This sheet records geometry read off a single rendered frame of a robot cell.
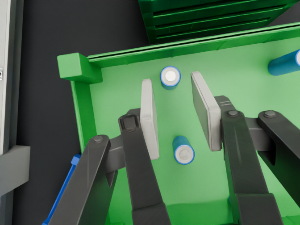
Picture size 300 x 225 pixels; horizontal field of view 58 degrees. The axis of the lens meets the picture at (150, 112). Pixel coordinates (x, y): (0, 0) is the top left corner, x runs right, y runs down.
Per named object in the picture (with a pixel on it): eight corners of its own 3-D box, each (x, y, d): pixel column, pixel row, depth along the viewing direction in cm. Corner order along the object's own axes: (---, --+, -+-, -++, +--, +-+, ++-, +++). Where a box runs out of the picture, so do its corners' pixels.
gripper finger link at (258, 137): (228, 134, 14) (286, 126, 14) (208, 96, 19) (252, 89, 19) (229, 157, 15) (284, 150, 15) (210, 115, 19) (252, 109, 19)
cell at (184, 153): (187, 134, 30) (193, 143, 24) (189, 151, 30) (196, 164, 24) (171, 136, 30) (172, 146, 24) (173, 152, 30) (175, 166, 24)
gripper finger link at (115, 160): (146, 169, 15) (94, 176, 15) (146, 125, 20) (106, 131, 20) (142, 147, 15) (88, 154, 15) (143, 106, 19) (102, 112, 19)
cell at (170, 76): (176, 72, 30) (179, 64, 23) (178, 88, 30) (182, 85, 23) (160, 74, 30) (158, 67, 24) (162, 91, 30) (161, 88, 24)
